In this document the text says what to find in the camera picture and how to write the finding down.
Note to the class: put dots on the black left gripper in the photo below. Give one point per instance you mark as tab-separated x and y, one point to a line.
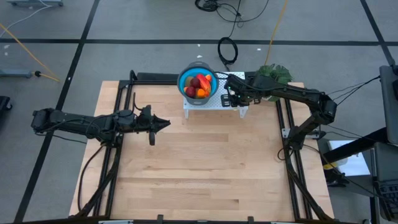
144	121

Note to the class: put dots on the green apple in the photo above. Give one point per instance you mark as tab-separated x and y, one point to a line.
188	81

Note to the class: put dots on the grey desk panel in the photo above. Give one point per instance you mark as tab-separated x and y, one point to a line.
390	102

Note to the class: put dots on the blue collapsible bowl grey rim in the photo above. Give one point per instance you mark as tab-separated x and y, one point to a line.
194	71

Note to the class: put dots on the black table clamp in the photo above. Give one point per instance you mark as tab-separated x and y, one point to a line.
160	218
250	219

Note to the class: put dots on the white perforated metal shelf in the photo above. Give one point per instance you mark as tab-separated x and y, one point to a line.
214	105

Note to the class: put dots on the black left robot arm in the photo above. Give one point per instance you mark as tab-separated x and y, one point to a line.
71	123

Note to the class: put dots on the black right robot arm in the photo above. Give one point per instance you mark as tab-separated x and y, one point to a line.
295	91

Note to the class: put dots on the white box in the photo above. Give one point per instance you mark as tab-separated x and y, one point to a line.
351	161

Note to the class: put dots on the black aluminium table frame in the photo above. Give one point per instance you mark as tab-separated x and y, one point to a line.
155	77

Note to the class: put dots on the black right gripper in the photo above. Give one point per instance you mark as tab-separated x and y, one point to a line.
241	90

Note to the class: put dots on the dark red round fruit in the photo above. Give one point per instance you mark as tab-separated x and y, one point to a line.
190	91

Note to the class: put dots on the black keyboard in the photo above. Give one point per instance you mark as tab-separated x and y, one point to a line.
388	196

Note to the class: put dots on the round yellow orange fruit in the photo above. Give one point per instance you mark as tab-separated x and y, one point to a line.
209	77

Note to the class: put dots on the grey stand base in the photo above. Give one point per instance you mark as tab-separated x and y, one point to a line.
34	2
15	73

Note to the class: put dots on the green potted plant white pot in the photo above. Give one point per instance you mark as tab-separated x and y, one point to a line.
281	73

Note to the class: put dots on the dark red pomegranate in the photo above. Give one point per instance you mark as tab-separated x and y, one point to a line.
195	82

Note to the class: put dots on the black caster base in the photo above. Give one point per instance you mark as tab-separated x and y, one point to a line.
3	103

